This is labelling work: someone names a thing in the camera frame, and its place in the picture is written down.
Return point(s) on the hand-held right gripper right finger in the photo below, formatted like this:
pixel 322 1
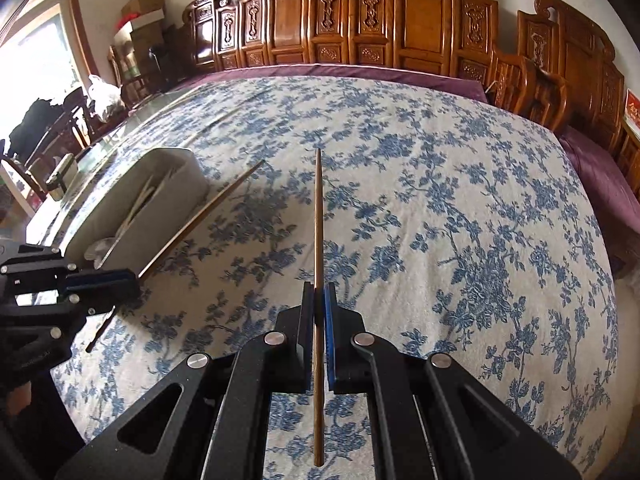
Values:
pixel 330 312

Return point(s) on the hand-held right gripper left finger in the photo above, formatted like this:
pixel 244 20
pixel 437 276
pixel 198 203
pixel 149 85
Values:
pixel 306 320

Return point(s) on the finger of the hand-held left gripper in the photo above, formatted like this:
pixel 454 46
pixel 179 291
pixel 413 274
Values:
pixel 95 297
pixel 100 280

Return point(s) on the white plastic spoon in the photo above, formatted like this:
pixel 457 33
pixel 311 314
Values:
pixel 96 250

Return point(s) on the light bamboo chopstick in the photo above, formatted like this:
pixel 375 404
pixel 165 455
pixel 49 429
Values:
pixel 159 187
pixel 137 200

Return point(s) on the dark brown chopstick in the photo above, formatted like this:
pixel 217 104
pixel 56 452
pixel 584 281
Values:
pixel 210 210
pixel 318 210

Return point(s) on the steel rectangular tray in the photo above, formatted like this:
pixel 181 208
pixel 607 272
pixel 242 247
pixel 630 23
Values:
pixel 180 175

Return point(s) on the dark wooden chair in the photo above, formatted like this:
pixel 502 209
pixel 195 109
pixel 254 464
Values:
pixel 75 120

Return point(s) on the black cloth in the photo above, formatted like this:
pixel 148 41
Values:
pixel 37 125

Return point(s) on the blue floral blanket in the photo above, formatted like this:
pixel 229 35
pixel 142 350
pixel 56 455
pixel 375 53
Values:
pixel 450 185

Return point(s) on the white plastic bag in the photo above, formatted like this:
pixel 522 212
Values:
pixel 104 97

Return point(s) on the window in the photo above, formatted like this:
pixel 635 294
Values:
pixel 40 60

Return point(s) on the purple bed sheet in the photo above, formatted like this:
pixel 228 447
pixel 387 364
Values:
pixel 400 77

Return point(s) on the cardboard box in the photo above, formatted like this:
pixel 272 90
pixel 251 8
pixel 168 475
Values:
pixel 144 1
pixel 147 39

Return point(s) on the wooden armchair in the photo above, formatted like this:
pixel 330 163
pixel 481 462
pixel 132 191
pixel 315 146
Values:
pixel 535 90

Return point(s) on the purple seat cushion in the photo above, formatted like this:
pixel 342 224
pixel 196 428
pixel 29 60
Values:
pixel 600 170

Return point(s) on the long carved wooden headboard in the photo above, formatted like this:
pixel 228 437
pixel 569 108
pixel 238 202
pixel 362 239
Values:
pixel 420 15

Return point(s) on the wooden side table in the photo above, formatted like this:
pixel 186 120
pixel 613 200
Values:
pixel 631 155

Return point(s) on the red gift box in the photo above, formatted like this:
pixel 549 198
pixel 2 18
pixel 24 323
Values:
pixel 633 110

